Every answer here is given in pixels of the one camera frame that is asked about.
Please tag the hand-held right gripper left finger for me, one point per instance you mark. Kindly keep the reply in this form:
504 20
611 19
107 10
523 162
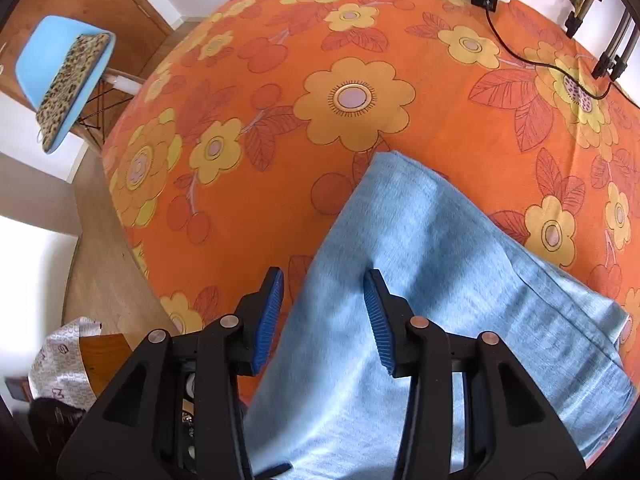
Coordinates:
267 320

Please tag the light blue pants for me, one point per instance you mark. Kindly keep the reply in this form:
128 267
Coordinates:
425 260

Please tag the leopard print cushion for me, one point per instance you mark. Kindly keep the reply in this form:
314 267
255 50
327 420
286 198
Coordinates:
70 90

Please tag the silver patterned bag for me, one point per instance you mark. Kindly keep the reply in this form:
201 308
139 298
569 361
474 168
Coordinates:
60 360

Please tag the blue plastic chair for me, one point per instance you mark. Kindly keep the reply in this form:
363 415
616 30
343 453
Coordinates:
35 60

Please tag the dark cloth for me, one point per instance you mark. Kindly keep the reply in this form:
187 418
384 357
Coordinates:
55 425

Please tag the metal folding stand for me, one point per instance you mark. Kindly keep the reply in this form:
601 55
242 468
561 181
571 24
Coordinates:
617 40

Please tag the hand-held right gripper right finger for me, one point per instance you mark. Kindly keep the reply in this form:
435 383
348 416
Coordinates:
380 325

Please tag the white chair leg wrap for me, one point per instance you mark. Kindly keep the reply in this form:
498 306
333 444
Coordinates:
119 78

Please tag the orange floral blanket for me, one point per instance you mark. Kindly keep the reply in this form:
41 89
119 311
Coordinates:
300 185

